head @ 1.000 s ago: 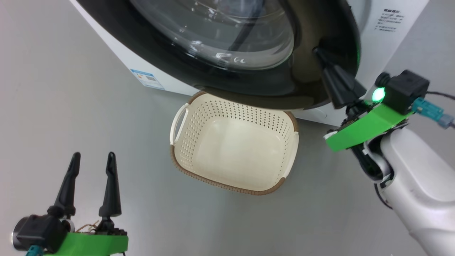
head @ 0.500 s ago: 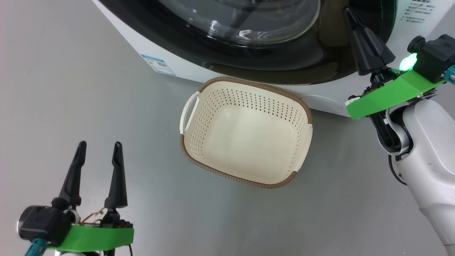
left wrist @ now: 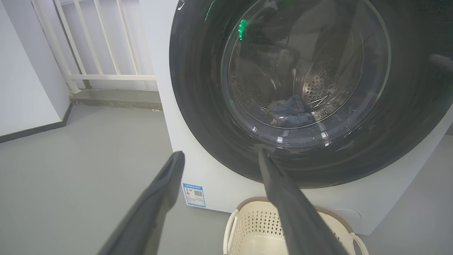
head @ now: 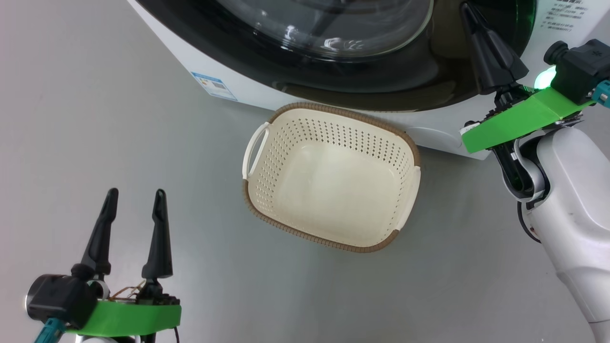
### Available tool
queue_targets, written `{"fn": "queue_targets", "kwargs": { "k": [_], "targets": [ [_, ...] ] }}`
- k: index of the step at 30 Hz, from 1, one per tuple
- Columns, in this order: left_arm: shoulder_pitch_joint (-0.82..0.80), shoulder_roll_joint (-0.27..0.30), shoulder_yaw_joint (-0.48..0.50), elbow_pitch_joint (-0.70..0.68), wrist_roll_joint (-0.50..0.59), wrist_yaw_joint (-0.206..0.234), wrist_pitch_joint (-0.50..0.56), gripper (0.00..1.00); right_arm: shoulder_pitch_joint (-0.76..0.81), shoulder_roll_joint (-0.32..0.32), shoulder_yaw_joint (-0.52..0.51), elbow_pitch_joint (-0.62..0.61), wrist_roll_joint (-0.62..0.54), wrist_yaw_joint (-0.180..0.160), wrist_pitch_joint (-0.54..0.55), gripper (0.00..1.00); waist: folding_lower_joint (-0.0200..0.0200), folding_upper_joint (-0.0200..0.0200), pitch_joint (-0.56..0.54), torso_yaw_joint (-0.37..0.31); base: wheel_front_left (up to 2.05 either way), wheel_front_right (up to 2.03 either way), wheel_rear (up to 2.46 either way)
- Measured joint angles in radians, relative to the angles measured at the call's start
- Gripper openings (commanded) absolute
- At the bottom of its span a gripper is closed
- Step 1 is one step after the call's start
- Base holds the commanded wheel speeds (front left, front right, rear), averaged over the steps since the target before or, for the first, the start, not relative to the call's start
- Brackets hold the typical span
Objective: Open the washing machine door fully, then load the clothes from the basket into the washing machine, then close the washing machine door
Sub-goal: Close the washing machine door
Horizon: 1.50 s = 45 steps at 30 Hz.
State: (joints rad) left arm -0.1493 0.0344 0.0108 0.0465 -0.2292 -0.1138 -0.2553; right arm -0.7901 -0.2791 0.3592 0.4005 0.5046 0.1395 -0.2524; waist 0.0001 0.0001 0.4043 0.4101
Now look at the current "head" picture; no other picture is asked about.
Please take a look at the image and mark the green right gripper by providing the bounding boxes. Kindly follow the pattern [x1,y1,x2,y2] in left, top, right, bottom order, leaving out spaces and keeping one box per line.
[460,2,596,154]

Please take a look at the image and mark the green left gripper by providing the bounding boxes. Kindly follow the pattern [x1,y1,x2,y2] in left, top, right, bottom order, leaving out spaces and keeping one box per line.
[67,188,183,337]

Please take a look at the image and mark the washing machine glass door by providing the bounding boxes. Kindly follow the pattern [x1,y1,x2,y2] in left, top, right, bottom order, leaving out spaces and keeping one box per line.
[136,0,537,112]

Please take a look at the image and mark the white front-load washing machine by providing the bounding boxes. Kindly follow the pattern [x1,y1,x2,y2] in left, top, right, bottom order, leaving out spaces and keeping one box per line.
[126,0,610,160]

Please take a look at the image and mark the small printed text sticker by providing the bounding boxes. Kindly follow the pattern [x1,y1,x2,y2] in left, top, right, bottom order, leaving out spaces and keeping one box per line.
[548,0,588,32]

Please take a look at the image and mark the round white filter cover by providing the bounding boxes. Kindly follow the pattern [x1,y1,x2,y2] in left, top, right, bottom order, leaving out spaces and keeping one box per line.
[405,126,467,154]

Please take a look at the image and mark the blue energy label sticker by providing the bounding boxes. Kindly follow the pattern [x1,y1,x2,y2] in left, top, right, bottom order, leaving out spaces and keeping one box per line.
[191,71,238,101]

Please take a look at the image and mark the cream laundry basket brown rim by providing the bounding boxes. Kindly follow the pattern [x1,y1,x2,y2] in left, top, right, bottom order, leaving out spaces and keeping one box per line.
[242,102,422,253]

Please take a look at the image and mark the teal camera cable connector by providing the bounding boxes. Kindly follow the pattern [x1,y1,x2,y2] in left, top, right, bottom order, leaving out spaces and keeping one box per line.
[593,80,610,108]
[33,318,63,343]

